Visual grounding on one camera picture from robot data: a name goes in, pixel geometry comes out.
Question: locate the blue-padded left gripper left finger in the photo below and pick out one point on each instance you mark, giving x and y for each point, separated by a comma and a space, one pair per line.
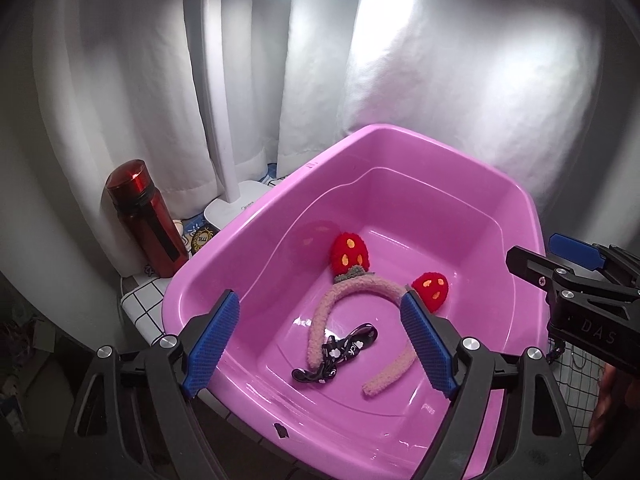
133, 418

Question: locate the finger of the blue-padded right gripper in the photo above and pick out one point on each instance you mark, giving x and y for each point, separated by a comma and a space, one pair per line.
615, 264
544, 273

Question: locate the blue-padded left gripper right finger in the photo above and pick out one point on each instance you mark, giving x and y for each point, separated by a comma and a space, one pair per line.
534, 438

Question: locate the person's right hand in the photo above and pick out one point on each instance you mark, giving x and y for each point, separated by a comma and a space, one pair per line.
612, 389

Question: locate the white grid tablecloth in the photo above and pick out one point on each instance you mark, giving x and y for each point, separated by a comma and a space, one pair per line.
141, 301

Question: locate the pink plastic tub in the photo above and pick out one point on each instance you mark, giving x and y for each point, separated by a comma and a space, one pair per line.
419, 206

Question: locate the pink fuzzy strawberry headband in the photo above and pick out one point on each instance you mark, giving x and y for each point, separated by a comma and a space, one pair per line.
354, 282

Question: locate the colourful sticker item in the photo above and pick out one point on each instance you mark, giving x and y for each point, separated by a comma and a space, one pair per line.
195, 232

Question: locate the white curtain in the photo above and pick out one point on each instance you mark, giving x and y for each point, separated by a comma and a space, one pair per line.
547, 91

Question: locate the black patterned hair clip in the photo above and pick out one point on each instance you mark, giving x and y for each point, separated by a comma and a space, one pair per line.
336, 352

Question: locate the red metal water bottle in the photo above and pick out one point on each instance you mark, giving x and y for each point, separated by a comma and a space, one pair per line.
142, 210

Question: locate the white desk lamp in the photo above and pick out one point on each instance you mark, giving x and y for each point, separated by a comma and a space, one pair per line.
270, 80

